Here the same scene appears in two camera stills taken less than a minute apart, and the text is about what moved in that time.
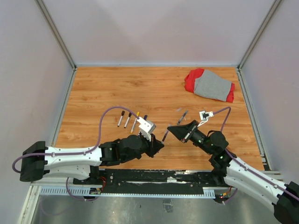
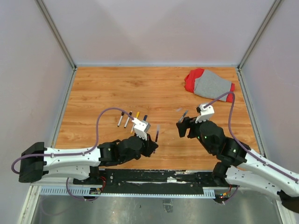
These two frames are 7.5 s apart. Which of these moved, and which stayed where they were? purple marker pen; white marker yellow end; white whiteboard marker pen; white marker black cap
Moved: purple marker pen
Stayed: white marker yellow end; white marker black cap; white whiteboard marker pen
